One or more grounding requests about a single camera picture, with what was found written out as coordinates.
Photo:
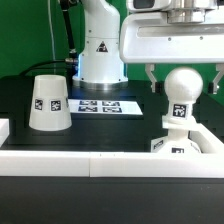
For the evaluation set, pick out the white fence bar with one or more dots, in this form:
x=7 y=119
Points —
x=206 y=140
x=4 y=130
x=112 y=164

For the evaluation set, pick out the white lamp shade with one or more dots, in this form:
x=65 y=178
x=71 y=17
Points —
x=50 y=108

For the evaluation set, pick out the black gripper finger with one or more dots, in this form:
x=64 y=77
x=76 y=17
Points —
x=213 y=86

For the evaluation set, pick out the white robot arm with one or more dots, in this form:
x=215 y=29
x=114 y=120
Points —
x=100 y=65

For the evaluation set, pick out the white front fence bar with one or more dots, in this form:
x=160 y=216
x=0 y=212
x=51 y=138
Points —
x=112 y=164

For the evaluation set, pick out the white lamp bulb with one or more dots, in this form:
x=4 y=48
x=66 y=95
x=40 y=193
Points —
x=183 y=86

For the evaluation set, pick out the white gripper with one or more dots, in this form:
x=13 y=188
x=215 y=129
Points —
x=148 y=38

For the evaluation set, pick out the white marker sheet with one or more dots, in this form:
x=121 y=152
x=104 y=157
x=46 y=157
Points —
x=104 y=107

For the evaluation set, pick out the white left fence bar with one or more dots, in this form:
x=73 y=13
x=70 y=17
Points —
x=4 y=130

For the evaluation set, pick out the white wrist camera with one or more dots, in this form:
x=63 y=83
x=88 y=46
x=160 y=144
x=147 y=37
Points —
x=146 y=5

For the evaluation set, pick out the white lamp base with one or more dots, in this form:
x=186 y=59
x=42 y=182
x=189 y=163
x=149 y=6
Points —
x=177 y=139

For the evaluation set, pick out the white right fence bar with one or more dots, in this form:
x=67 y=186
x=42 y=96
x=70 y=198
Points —
x=206 y=140

